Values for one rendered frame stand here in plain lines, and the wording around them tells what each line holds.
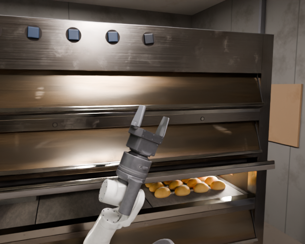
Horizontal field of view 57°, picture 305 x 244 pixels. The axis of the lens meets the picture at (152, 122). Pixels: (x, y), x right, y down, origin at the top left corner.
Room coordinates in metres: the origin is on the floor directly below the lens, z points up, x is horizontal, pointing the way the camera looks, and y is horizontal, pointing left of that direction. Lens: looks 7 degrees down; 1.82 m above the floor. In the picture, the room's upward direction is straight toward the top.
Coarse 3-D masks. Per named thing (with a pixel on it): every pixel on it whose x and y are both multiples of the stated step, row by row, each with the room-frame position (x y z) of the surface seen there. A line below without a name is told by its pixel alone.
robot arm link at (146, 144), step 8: (136, 128) 0.76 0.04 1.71; (136, 136) 0.78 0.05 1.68; (144, 136) 0.77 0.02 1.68; (152, 136) 0.79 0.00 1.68; (160, 136) 0.81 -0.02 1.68; (128, 144) 0.78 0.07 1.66; (136, 144) 0.77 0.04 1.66; (144, 144) 0.78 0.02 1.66; (152, 144) 0.80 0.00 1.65; (160, 144) 0.82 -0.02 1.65; (128, 152) 0.79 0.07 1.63; (136, 152) 0.78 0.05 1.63; (144, 152) 0.78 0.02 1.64; (152, 152) 0.80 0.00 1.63; (128, 160) 0.76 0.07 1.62; (136, 160) 0.76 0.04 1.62; (144, 160) 0.76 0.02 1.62; (128, 168) 0.75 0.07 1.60; (136, 168) 0.75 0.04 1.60; (144, 168) 0.76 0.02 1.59
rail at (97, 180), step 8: (272, 160) 1.43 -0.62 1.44; (192, 168) 1.28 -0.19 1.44; (200, 168) 1.29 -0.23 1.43; (208, 168) 1.31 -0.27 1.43; (216, 168) 1.32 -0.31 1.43; (224, 168) 1.33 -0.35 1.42; (112, 176) 1.17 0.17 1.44; (152, 176) 1.22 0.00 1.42; (32, 184) 1.07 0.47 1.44; (40, 184) 1.07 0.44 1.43; (48, 184) 1.08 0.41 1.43; (56, 184) 1.09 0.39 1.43; (64, 184) 1.10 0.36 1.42; (72, 184) 1.11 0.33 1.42; (80, 184) 1.12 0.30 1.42; (0, 192) 1.03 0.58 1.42
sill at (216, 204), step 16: (160, 208) 1.42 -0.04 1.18; (176, 208) 1.42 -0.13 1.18; (192, 208) 1.44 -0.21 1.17; (208, 208) 1.47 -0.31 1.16; (224, 208) 1.50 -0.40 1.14; (48, 224) 1.24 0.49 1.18; (64, 224) 1.24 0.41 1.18; (80, 224) 1.26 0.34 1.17; (0, 240) 1.15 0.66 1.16; (16, 240) 1.17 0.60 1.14
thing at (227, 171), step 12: (180, 168) 1.45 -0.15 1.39; (240, 168) 1.36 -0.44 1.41; (252, 168) 1.38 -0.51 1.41; (264, 168) 1.40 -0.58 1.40; (60, 180) 1.27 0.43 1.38; (156, 180) 1.22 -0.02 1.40; (168, 180) 1.24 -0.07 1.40; (12, 192) 1.04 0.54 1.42; (24, 192) 1.05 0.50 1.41; (36, 192) 1.06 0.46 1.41; (48, 192) 1.08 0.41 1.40; (60, 192) 1.09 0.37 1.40
